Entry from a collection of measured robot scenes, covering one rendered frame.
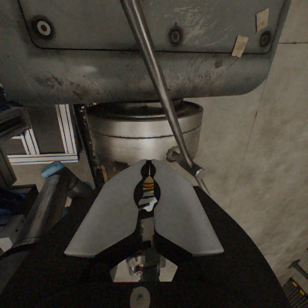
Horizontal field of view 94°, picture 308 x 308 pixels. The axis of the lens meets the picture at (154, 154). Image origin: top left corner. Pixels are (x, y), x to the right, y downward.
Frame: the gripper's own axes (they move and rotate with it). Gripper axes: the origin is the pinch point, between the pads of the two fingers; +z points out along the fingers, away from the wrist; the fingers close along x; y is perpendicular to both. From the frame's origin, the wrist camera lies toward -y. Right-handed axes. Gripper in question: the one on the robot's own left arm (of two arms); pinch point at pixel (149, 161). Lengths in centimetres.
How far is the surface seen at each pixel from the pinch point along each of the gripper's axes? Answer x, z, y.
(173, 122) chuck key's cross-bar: 2.8, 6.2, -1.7
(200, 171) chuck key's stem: 8.2, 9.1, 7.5
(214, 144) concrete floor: 82, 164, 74
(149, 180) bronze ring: -1.2, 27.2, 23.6
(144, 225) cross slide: -6, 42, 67
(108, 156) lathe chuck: -9.8, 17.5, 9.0
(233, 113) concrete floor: 100, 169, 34
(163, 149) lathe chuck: 2.3, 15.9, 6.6
